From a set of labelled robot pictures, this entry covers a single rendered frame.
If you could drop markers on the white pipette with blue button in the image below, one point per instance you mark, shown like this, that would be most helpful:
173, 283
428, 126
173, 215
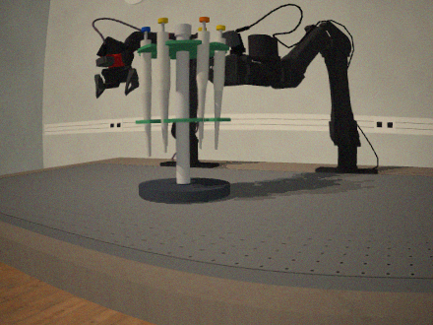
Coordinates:
146, 88

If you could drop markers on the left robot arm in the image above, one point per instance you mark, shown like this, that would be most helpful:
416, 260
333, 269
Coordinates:
343, 128

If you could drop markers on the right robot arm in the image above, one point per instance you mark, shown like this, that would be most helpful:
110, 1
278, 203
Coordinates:
134, 39

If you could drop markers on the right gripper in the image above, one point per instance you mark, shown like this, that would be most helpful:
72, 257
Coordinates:
112, 79

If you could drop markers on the white pipette with yellow button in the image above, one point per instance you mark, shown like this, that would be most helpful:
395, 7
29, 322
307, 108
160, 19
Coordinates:
219, 68
163, 75

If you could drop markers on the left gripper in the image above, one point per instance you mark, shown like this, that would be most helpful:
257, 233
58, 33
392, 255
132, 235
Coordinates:
238, 67

